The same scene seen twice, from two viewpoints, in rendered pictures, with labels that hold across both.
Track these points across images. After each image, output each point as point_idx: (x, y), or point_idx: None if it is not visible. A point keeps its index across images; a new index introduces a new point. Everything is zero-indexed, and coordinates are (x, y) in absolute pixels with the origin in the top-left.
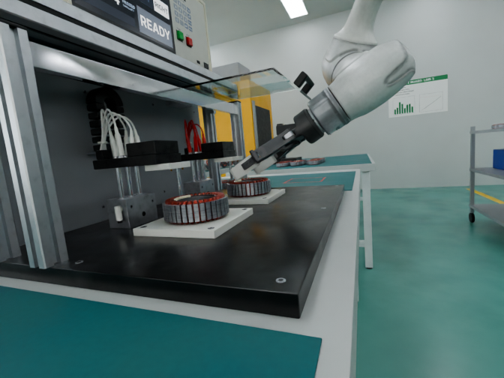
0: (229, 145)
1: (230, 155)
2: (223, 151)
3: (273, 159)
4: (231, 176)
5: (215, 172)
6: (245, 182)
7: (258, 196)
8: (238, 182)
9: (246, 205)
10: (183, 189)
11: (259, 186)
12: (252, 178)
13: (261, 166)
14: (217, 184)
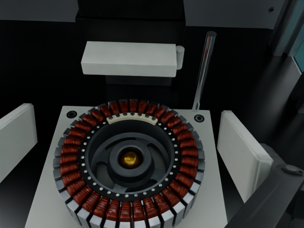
0: (134, 2)
1: (136, 39)
2: (80, 22)
3: (247, 191)
4: (197, 78)
5: (292, 9)
6: (64, 163)
7: (66, 222)
8: (64, 141)
9: (17, 209)
10: (191, 11)
11: (71, 211)
12: (188, 145)
13: (228, 148)
14: (278, 43)
